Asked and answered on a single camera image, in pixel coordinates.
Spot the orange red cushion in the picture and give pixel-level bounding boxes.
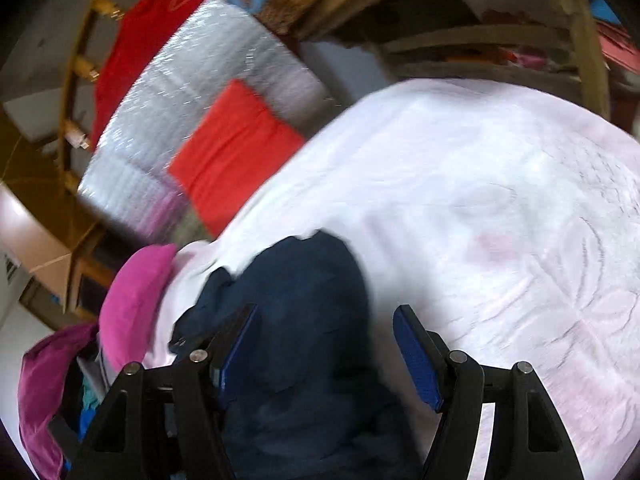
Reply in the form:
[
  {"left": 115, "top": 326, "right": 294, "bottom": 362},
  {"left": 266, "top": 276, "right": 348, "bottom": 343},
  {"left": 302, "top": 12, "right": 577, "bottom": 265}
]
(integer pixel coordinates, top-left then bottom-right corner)
[{"left": 168, "top": 79, "right": 305, "bottom": 237}]

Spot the silver foil insulation panel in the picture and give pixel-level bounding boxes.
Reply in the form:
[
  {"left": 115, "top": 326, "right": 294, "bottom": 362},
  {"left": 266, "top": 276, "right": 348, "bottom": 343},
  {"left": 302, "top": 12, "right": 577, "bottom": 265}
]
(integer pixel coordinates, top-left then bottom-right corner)
[{"left": 77, "top": 0, "right": 338, "bottom": 244}]

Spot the wooden stair railing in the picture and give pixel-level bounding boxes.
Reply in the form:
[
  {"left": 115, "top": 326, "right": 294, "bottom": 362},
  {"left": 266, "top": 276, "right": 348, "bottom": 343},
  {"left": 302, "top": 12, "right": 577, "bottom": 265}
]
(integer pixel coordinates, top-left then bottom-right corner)
[{"left": 56, "top": 0, "right": 126, "bottom": 195}]

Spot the bright blue garment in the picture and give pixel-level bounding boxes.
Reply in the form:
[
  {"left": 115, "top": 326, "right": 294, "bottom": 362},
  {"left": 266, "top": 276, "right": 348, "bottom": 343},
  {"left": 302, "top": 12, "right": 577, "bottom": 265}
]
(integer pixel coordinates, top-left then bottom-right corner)
[{"left": 61, "top": 401, "right": 100, "bottom": 474}]

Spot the pink white bed blanket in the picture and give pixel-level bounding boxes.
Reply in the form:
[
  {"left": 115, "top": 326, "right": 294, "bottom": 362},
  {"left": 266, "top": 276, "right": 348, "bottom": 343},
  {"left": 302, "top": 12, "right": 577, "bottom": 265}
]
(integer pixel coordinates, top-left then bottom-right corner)
[{"left": 143, "top": 79, "right": 639, "bottom": 479}]

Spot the wooden side table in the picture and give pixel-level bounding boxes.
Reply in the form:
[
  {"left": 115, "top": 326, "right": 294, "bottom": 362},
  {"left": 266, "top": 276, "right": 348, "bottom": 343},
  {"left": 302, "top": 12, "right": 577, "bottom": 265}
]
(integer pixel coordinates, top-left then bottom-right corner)
[{"left": 297, "top": 0, "right": 639, "bottom": 124}]

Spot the navy blue jacket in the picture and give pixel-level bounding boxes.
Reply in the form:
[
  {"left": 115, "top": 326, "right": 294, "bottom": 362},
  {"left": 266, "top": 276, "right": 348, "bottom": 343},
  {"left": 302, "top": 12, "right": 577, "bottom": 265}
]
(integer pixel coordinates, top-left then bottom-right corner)
[{"left": 169, "top": 231, "right": 421, "bottom": 479}]

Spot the maroon purple garment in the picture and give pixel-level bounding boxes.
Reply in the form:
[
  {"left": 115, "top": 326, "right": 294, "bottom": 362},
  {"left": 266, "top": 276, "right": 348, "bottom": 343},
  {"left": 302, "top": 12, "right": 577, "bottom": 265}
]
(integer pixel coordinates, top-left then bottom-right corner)
[{"left": 17, "top": 324, "right": 98, "bottom": 479}]

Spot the magenta pink pillow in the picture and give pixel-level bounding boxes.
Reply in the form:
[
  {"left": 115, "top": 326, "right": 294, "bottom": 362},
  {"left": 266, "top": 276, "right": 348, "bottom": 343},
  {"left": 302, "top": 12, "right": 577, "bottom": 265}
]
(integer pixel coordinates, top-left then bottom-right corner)
[{"left": 99, "top": 244, "right": 177, "bottom": 372}]

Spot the red cloth on railing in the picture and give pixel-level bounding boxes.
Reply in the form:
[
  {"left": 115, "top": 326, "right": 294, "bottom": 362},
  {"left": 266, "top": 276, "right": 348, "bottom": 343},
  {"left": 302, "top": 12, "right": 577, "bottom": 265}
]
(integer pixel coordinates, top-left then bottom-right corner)
[{"left": 90, "top": 0, "right": 204, "bottom": 148}]

